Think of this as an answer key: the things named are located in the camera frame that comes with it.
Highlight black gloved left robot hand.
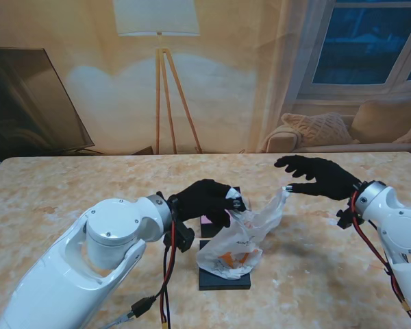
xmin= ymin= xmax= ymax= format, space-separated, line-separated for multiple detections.
xmin=167 ymin=179 xmax=247 ymax=229

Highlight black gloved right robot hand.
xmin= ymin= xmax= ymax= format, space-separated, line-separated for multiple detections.
xmin=273 ymin=155 xmax=362 ymax=202

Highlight white plastic bag orange print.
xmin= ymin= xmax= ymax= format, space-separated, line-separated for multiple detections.
xmin=195 ymin=186 xmax=290 ymax=281

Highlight black gift box pink inside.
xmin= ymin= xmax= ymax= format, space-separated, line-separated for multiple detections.
xmin=200 ymin=186 xmax=242 ymax=238

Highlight black gift box lid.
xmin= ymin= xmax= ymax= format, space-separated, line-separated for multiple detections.
xmin=198 ymin=239 xmax=253 ymax=291

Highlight printed living room backdrop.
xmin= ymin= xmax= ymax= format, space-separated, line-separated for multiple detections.
xmin=0 ymin=0 xmax=411 ymax=159

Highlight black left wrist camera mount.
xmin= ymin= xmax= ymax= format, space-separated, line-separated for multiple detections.
xmin=162 ymin=219 xmax=195 ymax=254

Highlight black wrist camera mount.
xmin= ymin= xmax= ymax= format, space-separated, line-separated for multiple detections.
xmin=162 ymin=219 xmax=195 ymax=254
xmin=336 ymin=207 xmax=364 ymax=230

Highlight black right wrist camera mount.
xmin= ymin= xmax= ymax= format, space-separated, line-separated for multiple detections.
xmin=336 ymin=207 xmax=364 ymax=230

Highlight red black right arm cables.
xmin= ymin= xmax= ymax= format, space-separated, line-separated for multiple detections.
xmin=351 ymin=191 xmax=411 ymax=329

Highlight red black arm cables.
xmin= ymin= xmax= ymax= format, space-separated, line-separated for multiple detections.
xmin=159 ymin=221 xmax=177 ymax=329
xmin=351 ymin=191 xmax=411 ymax=329

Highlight red black left arm cables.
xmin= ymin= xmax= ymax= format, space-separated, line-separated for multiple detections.
xmin=159 ymin=221 xmax=177 ymax=329

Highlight grey usb cable black plug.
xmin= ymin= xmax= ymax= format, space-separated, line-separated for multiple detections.
xmin=105 ymin=296 xmax=158 ymax=329

